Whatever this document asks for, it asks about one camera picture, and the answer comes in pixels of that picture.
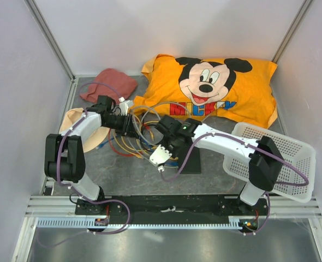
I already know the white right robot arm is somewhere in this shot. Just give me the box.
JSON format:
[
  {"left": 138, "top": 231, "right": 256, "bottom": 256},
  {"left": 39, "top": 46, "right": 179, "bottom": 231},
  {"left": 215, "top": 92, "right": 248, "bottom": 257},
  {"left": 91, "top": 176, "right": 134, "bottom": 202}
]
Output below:
[{"left": 149, "top": 115, "right": 284, "bottom": 215}]

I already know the yellow ethernet cable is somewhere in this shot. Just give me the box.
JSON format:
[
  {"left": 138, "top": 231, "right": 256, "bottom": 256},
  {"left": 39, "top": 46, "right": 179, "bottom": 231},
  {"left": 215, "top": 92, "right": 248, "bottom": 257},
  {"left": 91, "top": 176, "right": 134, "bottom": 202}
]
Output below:
[{"left": 114, "top": 120, "right": 156, "bottom": 159}]

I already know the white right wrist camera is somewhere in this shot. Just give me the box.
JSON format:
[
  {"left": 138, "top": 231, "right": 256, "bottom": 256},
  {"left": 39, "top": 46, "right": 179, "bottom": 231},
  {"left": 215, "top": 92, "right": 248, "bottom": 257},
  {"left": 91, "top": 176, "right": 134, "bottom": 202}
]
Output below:
[{"left": 149, "top": 145, "right": 172, "bottom": 166}]

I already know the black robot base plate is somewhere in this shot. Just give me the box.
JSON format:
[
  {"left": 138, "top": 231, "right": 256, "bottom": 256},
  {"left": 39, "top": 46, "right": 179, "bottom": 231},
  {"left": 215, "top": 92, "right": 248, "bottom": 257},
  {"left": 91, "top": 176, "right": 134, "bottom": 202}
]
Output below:
[{"left": 75, "top": 194, "right": 268, "bottom": 225}]

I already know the peach bucket hat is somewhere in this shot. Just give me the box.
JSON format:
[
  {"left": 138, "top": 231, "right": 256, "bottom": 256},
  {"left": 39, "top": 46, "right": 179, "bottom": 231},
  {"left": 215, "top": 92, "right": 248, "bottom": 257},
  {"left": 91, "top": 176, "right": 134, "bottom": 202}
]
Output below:
[{"left": 59, "top": 108, "right": 110, "bottom": 153}]

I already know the blue ethernet cable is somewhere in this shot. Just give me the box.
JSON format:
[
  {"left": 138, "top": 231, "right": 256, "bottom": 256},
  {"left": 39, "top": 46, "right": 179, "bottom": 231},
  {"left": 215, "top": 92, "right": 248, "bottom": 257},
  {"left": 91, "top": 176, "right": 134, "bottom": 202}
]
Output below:
[{"left": 95, "top": 136, "right": 178, "bottom": 169}]

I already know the orange Mickey Mouse pillow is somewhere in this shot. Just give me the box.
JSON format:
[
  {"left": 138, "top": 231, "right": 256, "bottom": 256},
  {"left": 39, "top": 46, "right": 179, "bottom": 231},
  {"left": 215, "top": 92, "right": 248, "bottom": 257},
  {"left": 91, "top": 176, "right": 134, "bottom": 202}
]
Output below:
[{"left": 133, "top": 54, "right": 278, "bottom": 128}]

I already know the red ethernet cable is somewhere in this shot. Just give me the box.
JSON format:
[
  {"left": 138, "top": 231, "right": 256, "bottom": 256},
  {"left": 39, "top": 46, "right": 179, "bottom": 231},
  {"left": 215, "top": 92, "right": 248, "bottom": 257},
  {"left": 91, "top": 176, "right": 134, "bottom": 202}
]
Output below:
[{"left": 108, "top": 124, "right": 162, "bottom": 158}]

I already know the grey ethernet cable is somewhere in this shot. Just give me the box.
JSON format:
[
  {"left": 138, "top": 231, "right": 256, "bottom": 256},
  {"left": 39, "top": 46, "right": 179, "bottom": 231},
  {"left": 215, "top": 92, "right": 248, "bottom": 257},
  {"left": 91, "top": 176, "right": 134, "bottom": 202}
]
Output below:
[{"left": 129, "top": 102, "right": 178, "bottom": 162}]

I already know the grey slotted cable duct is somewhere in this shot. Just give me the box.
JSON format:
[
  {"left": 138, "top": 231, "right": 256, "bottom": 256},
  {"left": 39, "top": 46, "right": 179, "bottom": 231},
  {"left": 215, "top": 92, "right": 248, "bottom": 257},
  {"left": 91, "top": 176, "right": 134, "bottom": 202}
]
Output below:
[{"left": 37, "top": 217, "right": 242, "bottom": 230}]

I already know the black network switch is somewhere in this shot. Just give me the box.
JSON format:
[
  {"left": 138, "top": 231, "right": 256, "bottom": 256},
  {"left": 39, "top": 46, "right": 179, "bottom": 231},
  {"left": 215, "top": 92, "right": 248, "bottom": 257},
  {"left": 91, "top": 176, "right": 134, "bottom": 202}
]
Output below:
[{"left": 177, "top": 145, "right": 201, "bottom": 175}]

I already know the red cloth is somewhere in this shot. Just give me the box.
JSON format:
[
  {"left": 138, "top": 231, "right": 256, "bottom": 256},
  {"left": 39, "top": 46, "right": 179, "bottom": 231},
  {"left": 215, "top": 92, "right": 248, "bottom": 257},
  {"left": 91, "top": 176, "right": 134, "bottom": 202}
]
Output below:
[{"left": 80, "top": 68, "right": 138, "bottom": 104}]

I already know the white plastic basket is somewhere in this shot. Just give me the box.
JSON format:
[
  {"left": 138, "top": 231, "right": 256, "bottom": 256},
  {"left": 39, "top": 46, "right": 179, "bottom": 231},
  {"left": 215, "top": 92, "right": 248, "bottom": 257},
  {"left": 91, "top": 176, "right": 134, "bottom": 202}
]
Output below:
[{"left": 223, "top": 122, "right": 316, "bottom": 203}]

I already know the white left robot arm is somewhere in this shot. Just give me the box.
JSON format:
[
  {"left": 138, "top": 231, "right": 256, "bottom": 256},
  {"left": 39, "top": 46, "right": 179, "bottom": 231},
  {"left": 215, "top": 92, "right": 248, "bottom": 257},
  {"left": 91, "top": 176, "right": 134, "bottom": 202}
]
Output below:
[{"left": 44, "top": 96, "right": 139, "bottom": 215}]

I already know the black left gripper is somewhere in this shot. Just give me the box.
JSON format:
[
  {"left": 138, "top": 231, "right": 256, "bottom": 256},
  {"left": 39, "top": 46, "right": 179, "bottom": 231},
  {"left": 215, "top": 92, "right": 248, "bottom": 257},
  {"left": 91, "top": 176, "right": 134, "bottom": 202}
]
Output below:
[{"left": 103, "top": 113, "right": 139, "bottom": 140}]

